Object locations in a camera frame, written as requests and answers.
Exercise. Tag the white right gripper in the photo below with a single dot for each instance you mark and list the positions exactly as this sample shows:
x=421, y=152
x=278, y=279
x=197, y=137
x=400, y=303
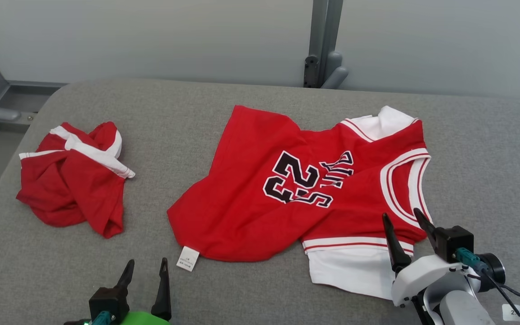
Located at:
x=418, y=275

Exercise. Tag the grey partition post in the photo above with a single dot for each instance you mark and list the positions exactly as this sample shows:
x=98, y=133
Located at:
x=325, y=27

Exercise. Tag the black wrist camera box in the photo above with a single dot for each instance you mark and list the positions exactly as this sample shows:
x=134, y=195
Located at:
x=109, y=302
x=454, y=241

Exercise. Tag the grey fabric sofa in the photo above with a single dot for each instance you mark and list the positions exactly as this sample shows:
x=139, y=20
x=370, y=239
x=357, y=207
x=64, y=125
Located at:
x=151, y=117

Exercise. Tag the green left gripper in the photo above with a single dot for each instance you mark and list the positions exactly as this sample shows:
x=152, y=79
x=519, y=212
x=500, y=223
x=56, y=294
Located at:
x=145, y=319

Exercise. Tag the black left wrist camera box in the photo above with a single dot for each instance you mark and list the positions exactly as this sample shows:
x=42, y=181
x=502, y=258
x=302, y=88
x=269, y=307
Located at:
x=109, y=302

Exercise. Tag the red shorts with white stripe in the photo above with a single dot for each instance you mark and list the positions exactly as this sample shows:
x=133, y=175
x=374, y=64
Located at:
x=70, y=189

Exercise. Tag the red basketball jersey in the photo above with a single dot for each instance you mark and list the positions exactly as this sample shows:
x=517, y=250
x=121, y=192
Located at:
x=251, y=216

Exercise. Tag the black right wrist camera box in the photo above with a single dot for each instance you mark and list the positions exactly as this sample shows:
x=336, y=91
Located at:
x=454, y=241

